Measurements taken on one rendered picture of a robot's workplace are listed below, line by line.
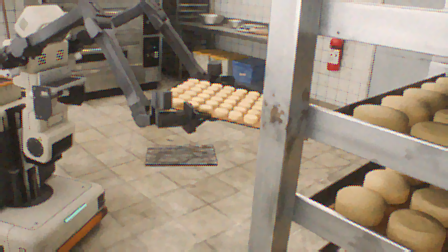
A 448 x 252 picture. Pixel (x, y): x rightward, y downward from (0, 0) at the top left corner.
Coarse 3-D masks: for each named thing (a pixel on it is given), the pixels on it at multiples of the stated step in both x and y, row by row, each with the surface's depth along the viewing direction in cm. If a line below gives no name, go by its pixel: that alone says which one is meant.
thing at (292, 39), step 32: (288, 0) 29; (320, 0) 30; (288, 32) 29; (288, 64) 30; (288, 96) 31; (288, 128) 32; (288, 160) 33; (256, 192) 36; (288, 192) 35; (256, 224) 37; (288, 224) 37
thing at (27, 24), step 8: (32, 8) 158; (40, 8) 162; (48, 8) 166; (56, 8) 171; (24, 16) 158; (32, 16) 157; (40, 16) 158; (48, 16) 163; (56, 16) 167; (16, 24) 161; (24, 24) 159; (32, 24) 158; (40, 24) 157; (24, 32) 160; (32, 32) 159; (56, 40) 174
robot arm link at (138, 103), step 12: (96, 24) 129; (96, 36) 130; (108, 36) 131; (108, 48) 131; (120, 48) 134; (108, 60) 132; (120, 60) 131; (120, 72) 131; (132, 72) 134; (120, 84) 132; (132, 84) 131; (132, 96) 131; (144, 96) 133; (132, 108) 131; (144, 108) 130
